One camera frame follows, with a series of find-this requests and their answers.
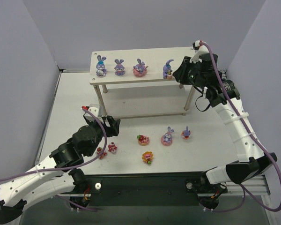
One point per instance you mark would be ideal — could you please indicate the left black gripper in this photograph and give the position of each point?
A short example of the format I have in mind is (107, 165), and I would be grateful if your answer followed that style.
(108, 126)

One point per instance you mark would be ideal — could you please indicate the purple bunny blue bow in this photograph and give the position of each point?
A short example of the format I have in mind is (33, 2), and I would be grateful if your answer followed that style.
(100, 66)

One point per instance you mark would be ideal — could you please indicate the pink strawberry cake toy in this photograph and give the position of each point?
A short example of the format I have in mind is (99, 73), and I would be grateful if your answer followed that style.
(101, 153)

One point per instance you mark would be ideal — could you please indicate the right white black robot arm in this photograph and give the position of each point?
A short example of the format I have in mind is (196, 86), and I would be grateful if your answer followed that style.
(224, 98)

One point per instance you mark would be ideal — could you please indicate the small purple bunny with strawberry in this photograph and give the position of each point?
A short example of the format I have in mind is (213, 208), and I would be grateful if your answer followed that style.
(167, 71)

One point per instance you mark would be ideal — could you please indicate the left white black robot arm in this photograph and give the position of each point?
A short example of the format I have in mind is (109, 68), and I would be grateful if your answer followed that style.
(59, 172)

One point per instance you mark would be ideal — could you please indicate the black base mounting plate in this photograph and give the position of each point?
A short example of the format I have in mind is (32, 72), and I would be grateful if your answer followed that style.
(151, 189)

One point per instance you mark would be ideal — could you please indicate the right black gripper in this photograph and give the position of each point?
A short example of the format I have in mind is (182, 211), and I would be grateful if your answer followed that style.
(184, 71)

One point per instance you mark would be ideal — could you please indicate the purple bunny red base toy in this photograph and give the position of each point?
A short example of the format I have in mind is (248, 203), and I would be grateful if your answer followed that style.
(186, 133)

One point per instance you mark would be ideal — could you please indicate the pink bear cake toy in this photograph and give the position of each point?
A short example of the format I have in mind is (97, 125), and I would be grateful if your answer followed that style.
(112, 148)

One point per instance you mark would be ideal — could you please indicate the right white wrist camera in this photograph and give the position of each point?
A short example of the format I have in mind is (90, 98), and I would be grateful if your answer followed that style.
(199, 49)

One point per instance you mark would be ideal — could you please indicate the purple bunny sitting toy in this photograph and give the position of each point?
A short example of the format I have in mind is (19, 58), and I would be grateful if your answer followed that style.
(119, 68)

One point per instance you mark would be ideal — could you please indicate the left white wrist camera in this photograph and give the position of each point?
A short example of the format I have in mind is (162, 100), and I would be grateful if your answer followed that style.
(91, 112)

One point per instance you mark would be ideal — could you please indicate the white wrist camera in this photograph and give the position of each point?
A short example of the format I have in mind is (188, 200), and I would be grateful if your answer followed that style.
(199, 49)
(91, 112)

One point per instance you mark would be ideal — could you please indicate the pink bear strawberry donut toy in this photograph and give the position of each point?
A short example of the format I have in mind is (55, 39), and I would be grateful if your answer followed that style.
(143, 140)

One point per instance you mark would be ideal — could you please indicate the pink bear sunflower toy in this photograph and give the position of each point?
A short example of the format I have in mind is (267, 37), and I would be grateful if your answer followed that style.
(147, 157)

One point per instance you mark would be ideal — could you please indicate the white wooden two-tier shelf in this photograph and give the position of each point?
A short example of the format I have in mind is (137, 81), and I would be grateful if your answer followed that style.
(129, 96)

